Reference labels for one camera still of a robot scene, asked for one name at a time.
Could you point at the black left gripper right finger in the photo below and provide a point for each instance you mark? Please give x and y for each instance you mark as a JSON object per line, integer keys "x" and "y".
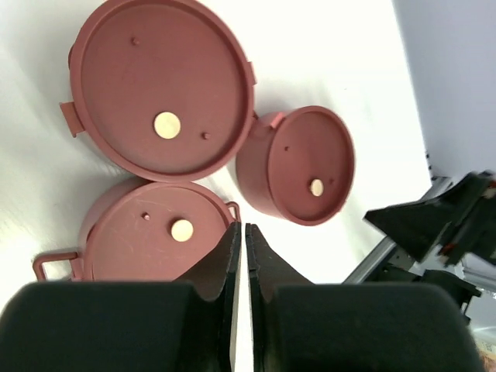
{"x": 301, "y": 326}

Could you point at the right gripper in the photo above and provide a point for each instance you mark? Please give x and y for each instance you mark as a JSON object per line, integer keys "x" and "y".
{"x": 461, "y": 220}

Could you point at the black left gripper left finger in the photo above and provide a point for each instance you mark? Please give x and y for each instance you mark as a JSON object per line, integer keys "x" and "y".
{"x": 183, "y": 325}

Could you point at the dark red lid back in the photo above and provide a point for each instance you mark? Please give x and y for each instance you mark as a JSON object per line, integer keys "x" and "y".
{"x": 151, "y": 232}

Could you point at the pink lunch container with handle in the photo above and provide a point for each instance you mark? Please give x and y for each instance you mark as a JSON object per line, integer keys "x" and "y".
{"x": 251, "y": 164}

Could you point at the dark red lunch container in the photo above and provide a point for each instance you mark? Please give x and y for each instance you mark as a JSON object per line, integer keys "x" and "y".
{"x": 89, "y": 116}

